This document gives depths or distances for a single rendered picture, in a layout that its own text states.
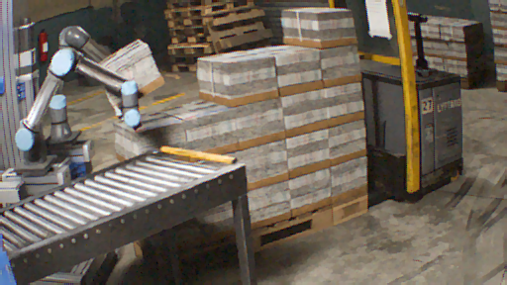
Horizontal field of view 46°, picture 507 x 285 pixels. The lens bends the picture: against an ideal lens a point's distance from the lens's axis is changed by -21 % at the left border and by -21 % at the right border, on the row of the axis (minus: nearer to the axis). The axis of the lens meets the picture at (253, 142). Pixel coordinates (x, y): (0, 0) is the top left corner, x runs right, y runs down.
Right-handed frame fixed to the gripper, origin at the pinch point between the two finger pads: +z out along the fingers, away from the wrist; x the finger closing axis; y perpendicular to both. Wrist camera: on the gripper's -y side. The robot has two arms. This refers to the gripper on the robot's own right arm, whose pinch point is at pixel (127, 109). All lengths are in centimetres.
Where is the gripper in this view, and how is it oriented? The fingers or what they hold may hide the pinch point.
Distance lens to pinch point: 341.9
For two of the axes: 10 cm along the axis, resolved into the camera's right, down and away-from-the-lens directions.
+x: -8.6, 4.9, -1.4
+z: -2.8, -2.3, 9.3
